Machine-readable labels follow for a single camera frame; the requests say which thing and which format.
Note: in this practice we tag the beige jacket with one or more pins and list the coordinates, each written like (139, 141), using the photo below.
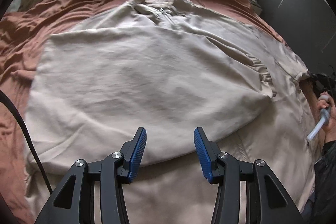
(171, 66)

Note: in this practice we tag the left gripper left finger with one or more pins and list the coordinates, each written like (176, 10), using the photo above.
(72, 201)

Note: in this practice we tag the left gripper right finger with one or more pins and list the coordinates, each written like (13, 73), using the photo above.
(267, 199)

